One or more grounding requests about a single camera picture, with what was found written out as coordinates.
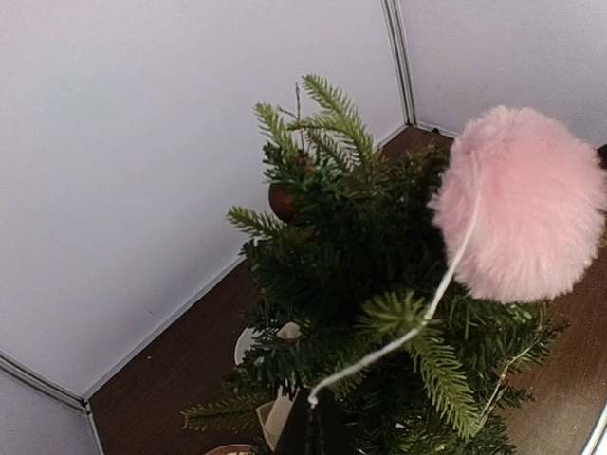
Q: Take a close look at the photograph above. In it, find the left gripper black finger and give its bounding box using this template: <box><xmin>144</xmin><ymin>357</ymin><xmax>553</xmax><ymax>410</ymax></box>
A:
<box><xmin>274</xmin><ymin>389</ymin><xmax>356</xmax><ymax>455</ymax></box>

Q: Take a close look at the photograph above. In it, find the beige bow ornament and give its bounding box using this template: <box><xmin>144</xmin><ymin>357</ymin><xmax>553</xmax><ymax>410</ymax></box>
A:
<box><xmin>256</xmin><ymin>322</ymin><xmax>301</xmax><ymax>452</ymax></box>

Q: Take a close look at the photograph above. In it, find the small green christmas tree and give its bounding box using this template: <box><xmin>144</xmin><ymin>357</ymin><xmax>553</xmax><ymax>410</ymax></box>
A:
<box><xmin>183</xmin><ymin>74</ymin><xmax>562</xmax><ymax>454</ymax></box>

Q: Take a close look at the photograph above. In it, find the red bauble ornament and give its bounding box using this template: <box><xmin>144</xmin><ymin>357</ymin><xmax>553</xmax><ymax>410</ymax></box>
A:
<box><xmin>268</xmin><ymin>183</ymin><xmax>297</xmax><ymax>223</ymax></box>

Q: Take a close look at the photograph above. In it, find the pink ornament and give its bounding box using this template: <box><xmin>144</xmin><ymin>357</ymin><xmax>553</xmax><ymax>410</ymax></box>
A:
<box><xmin>307</xmin><ymin>104</ymin><xmax>607</xmax><ymax>409</ymax></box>

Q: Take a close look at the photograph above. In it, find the patterned ceramic plate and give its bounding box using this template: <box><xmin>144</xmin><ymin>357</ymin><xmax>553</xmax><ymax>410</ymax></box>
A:
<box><xmin>204</xmin><ymin>444</ymin><xmax>253</xmax><ymax>455</ymax></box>

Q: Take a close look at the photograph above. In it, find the white ceramic bowl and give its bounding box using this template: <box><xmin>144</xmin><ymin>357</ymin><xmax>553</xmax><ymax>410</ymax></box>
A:
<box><xmin>233</xmin><ymin>327</ymin><xmax>264</xmax><ymax>366</ymax></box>

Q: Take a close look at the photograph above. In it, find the left aluminium corner post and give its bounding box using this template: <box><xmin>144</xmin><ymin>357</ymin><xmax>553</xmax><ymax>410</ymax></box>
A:
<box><xmin>1</xmin><ymin>354</ymin><xmax>103</xmax><ymax>455</ymax></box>

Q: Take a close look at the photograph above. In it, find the aluminium corner post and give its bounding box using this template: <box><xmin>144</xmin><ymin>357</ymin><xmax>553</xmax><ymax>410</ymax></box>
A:
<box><xmin>1</xmin><ymin>354</ymin><xmax>103</xmax><ymax>455</ymax></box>
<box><xmin>380</xmin><ymin>0</ymin><xmax>418</xmax><ymax>126</ymax></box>

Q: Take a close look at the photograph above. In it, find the right aluminium corner post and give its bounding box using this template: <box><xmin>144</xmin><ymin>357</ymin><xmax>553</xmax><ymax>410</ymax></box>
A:
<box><xmin>380</xmin><ymin>0</ymin><xmax>418</xmax><ymax>126</ymax></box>

